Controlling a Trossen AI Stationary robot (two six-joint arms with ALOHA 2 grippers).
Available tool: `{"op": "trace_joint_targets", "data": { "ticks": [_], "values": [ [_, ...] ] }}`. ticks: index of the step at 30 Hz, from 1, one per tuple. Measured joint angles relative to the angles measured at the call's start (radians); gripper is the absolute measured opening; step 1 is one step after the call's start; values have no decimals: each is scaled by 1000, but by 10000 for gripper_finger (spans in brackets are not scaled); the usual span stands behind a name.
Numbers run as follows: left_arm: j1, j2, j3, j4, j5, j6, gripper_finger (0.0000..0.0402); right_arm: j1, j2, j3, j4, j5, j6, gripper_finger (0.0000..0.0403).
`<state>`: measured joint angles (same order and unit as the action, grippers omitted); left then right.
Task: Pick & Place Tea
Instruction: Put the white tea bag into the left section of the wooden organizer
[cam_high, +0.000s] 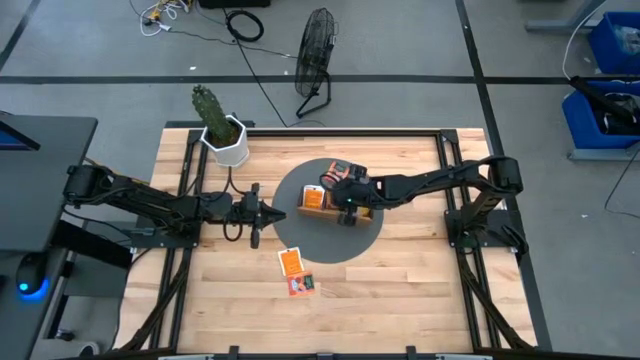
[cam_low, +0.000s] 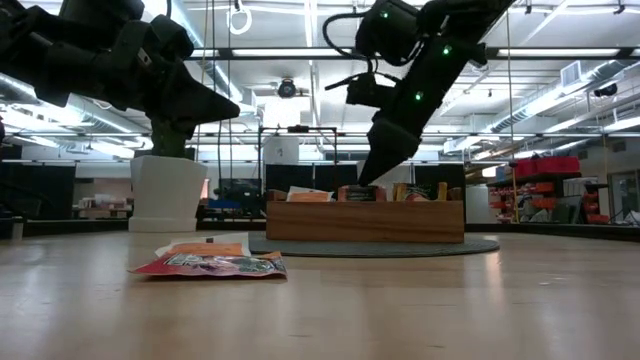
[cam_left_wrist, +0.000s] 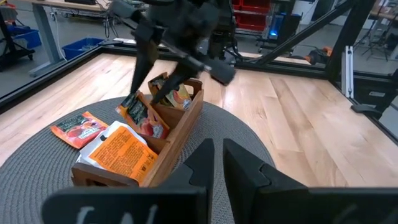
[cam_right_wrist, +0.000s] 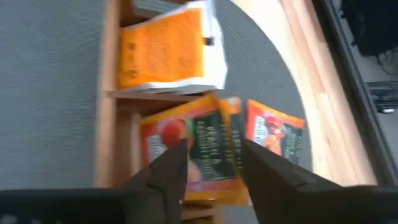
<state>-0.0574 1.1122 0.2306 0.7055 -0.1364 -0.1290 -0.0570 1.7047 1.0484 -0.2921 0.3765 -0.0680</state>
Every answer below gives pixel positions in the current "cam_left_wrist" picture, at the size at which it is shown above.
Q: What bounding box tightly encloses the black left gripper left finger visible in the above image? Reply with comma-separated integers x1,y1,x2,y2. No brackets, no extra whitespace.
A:
42,138,215,224

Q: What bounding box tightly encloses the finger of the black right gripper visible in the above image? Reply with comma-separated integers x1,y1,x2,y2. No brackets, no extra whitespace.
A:
150,58,203,106
129,26,159,94

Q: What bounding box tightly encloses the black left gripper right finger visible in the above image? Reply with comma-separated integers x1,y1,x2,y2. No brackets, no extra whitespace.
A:
222,138,398,224

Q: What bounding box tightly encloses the red orange Ahmad tea packet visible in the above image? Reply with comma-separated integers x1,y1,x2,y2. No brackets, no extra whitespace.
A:
114,90,171,140
49,111,109,150

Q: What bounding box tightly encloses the orange and white Tazo packet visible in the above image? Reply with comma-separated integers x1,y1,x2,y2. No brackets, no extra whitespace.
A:
75,120,149,170
88,124,159,186

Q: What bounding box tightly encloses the yellow orange Ahmad tea packet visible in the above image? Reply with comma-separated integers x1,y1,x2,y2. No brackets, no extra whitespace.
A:
147,72,193,111

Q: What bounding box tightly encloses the wooden tea organizer box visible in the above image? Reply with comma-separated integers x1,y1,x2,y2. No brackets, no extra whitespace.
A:
70,77,205,188

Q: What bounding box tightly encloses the blue storage bin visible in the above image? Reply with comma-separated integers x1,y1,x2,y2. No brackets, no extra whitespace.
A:
6,24,43,50
61,37,105,60

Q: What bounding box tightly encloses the shelf with red bins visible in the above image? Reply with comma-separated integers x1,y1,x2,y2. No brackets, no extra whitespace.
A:
231,0,296,32

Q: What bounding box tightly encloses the computer tower blue light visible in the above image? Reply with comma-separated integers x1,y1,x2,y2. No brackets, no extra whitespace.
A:
267,11,289,41

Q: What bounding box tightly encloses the grey desk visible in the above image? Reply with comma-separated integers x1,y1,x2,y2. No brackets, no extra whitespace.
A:
18,0,109,78

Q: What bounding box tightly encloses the grey round woven placemat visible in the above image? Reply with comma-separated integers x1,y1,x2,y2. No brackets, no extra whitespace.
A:
0,96,276,224

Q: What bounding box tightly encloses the orange and black tool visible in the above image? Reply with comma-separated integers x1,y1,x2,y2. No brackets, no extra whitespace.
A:
303,45,333,65

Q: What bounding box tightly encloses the silver aluminium bracket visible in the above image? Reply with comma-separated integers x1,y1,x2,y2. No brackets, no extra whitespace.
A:
341,45,355,100

